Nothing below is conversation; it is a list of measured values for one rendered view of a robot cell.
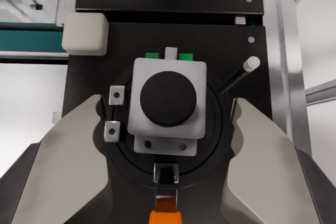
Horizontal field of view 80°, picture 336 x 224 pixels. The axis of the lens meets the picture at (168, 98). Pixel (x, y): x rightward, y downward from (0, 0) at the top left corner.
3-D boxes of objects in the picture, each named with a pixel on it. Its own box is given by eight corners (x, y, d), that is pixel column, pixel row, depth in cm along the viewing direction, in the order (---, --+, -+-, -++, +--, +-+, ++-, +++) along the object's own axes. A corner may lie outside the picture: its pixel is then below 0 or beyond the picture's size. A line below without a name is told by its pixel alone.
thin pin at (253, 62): (223, 94, 21) (261, 67, 13) (216, 94, 21) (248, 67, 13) (223, 87, 21) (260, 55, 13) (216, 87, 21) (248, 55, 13)
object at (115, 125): (122, 142, 20) (119, 142, 19) (107, 141, 20) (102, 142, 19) (123, 122, 21) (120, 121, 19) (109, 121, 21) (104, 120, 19)
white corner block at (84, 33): (110, 62, 26) (100, 48, 22) (75, 61, 26) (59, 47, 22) (113, 29, 27) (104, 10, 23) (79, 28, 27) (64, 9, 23)
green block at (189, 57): (187, 83, 22) (193, 66, 17) (175, 82, 22) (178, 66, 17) (187, 72, 22) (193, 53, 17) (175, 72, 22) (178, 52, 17)
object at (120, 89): (126, 107, 21) (123, 105, 19) (112, 107, 21) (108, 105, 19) (127, 88, 21) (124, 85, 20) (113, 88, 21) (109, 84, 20)
